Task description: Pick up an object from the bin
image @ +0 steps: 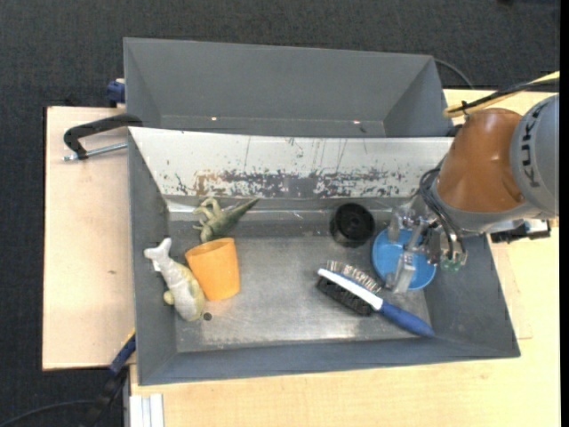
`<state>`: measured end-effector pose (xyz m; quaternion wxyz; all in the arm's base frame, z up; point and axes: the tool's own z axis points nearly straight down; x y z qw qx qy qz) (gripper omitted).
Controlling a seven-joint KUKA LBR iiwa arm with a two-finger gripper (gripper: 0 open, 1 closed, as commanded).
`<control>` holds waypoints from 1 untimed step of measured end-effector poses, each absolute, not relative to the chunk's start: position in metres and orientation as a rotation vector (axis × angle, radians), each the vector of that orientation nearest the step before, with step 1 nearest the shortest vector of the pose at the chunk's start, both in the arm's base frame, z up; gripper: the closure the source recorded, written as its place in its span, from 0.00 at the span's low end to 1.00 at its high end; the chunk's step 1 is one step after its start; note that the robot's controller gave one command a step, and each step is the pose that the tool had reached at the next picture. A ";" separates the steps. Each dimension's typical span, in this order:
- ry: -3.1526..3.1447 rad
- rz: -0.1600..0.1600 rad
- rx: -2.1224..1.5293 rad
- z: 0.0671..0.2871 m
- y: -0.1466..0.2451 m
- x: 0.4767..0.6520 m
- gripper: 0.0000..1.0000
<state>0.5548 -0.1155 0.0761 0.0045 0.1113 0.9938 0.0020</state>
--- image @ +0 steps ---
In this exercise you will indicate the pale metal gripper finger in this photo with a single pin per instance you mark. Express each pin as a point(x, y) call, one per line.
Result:
point(394, 228)
point(403, 278)

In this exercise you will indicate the blue round bowl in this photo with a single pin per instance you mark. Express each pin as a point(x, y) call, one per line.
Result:
point(386, 256)

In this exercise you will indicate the black round cap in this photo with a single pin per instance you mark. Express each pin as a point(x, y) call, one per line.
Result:
point(352, 225)

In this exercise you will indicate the blue and white brush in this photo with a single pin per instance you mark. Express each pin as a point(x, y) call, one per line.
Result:
point(355, 289)

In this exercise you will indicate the grey metal bin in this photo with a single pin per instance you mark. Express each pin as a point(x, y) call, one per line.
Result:
point(284, 318)

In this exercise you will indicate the green toy dinosaur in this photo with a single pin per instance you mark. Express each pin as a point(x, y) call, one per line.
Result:
point(218, 224)

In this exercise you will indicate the orange plastic cup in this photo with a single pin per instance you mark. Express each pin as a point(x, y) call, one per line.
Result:
point(215, 269)

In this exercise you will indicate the white toy whale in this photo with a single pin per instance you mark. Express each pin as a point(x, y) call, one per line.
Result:
point(182, 283)

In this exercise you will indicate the pale wood board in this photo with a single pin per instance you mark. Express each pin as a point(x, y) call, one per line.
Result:
point(84, 238)

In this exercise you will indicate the black cylinder on white bracket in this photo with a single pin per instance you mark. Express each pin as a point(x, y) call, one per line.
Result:
point(511, 235)

